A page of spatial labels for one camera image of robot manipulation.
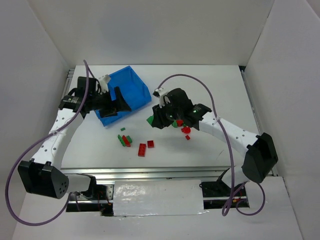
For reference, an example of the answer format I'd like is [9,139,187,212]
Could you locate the green square lego brick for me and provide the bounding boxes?
[146,115,154,127]

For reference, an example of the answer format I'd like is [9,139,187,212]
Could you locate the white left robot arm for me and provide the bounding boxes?
[17,75,132,199]

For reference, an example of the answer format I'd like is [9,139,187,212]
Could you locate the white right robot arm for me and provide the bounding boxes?
[151,87,278,189]

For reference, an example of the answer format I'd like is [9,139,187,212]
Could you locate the large red green lego assembly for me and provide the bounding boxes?
[171,119,186,128]

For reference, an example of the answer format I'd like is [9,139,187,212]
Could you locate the blue plastic divided bin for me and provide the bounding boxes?
[95,66,152,127]

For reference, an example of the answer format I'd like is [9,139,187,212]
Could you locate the red round lego piece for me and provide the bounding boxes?
[181,126,191,134]

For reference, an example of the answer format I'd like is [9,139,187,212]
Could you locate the long green lego plate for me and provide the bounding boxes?
[117,134,126,147]

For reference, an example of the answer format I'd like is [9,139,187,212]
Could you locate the green numbered lego brick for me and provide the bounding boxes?
[126,135,133,144]

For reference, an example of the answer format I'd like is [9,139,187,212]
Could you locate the red rounded lego brick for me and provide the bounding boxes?
[122,135,131,147]

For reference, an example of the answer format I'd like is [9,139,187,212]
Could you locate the red square lego brick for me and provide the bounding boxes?
[147,140,155,148]

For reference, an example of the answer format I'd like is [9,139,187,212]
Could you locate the red two by four lego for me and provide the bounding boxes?
[137,143,147,157]

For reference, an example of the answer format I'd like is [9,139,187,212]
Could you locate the silver foil tape sheet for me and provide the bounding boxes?
[113,179,205,217]

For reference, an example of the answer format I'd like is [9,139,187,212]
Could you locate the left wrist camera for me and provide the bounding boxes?
[98,74,111,93]

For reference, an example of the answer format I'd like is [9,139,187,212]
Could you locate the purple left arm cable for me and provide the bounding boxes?
[4,59,97,227]

